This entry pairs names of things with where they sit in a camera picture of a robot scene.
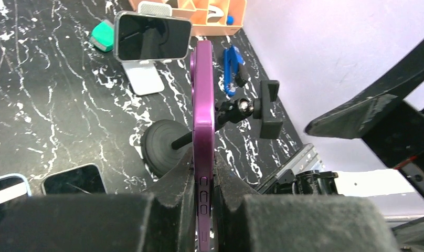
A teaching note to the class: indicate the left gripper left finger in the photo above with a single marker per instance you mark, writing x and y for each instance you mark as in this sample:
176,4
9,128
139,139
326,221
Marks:
162,218

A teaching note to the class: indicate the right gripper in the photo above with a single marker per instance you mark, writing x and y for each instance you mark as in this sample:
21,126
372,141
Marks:
398,139

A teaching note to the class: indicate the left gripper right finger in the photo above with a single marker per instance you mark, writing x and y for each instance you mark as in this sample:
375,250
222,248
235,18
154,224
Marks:
245,220

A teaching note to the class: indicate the white-edged black smartphone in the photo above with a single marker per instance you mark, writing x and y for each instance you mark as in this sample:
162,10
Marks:
85,179

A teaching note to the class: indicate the light blue phone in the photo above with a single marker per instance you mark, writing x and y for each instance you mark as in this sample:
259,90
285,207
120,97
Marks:
13,186

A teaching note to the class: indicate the purple phone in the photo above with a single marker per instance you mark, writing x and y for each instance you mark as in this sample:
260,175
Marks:
203,136

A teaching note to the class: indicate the silver desktop phone stand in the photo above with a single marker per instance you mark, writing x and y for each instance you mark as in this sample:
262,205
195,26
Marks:
143,76

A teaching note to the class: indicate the white phone on silver stand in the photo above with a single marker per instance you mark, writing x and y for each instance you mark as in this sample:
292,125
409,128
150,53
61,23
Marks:
139,37

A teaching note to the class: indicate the orange file organizer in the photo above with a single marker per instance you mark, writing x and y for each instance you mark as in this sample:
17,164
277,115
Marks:
211,17

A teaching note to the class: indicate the green tape dispenser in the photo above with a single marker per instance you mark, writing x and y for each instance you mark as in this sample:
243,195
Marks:
102,36

